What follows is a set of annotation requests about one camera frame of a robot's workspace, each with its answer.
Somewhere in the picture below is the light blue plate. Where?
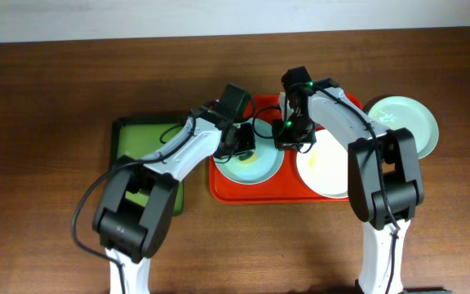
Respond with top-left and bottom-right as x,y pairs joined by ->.
214,118 -> 284,185

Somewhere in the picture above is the cream white plate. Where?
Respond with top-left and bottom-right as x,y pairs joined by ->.
296,130 -> 348,199

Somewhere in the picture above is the light green plate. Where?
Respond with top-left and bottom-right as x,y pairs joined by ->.
368,96 -> 439,158

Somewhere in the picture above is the green yellow sponge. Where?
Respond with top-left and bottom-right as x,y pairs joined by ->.
237,151 -> 258,164

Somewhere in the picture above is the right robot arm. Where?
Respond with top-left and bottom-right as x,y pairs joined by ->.
273,75 -> 423,293

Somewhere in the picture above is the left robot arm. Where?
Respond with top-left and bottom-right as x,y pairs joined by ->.
92,105 -> 255,293

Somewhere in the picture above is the red plastic tray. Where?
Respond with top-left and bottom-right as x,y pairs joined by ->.
208,93 -> 363,204

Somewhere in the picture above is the dark green tray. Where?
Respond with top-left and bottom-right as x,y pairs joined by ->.
109,116 -> 184,216

